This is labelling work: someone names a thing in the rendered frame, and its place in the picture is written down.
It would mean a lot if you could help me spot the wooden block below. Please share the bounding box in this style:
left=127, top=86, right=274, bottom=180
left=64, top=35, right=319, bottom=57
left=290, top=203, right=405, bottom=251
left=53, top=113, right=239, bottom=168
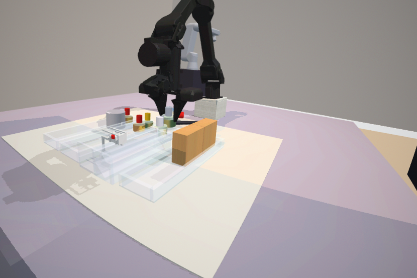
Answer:
left=192, top=118, right=217, bottom=152
left=172, top=124, right=204, bottom=166

